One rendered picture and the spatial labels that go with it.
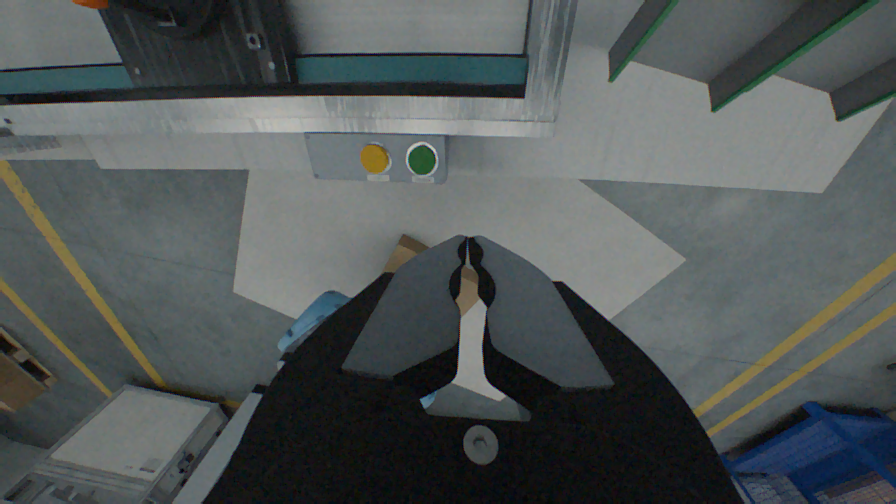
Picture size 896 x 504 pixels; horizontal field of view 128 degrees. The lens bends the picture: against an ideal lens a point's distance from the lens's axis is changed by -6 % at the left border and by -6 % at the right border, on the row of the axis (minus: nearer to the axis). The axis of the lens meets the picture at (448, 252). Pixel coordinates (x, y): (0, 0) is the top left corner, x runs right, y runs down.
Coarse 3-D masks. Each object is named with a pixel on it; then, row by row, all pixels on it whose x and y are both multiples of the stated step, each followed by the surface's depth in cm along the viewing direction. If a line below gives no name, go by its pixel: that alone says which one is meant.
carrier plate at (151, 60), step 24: (240, 0) 27; (264, 0) 27; (120, 24) 29; (240, 24) 29; (264, 24) 28; (120, 48) 30; (144, 48) 30; (168, 48) 30; (192, 48) 30; (216, 48) 30; (240, 48) 30; (288, 48) 31; (144, 72) 31; (168, 72) 31; (192, 72) 31; (216, 72) 31; (240, 72) 31; (264, 72) 31; (288, 72) 31
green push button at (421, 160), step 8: (416, 152) 35; (424, 152) 35; (432, 152) 35; (408, 160) 36; (416, 160) 36; (424, 160) 35; (432, 160) 35; (416, 168) 36; (424, 168) 36; (432, 168) 36
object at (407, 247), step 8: (400, 240) 52; (408, 240) 53; (400, 248) 51; (408, 248) 51; (416, 248) 53; (424, 248) 54; (392, 256) 52; (400, 256) 52; (408, 256) 52; (392, 264) 54; (400, 264) 53; (392, 272) 55; (464, 272) 56; (472, 272) 58; (464, 280) 54; (472, 280) 55; (464, 288) 56; (472, 288) 55; (464, 296) 57; (472, 296) 57; (464, 304) 58; (472, 304) 58; (464, 312) 60
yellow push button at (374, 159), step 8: (368, 152) 35; (376, 152) 35; (384, 152) 36; (360, 160) 36; (368, 160) 36; (376, 160) 36; (384, 160) 36; (368, 168) 37; (376, 168) 36; (384, 168) 37
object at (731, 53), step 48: (672, 0) 18; (720, 0) 20; (768, 0) 20; (816, 0) 19; (864, 0) 16; (624, 48) 24; (672, 48) 25; (720, 48) 24; (768, 48) 22; (720, 96) 25
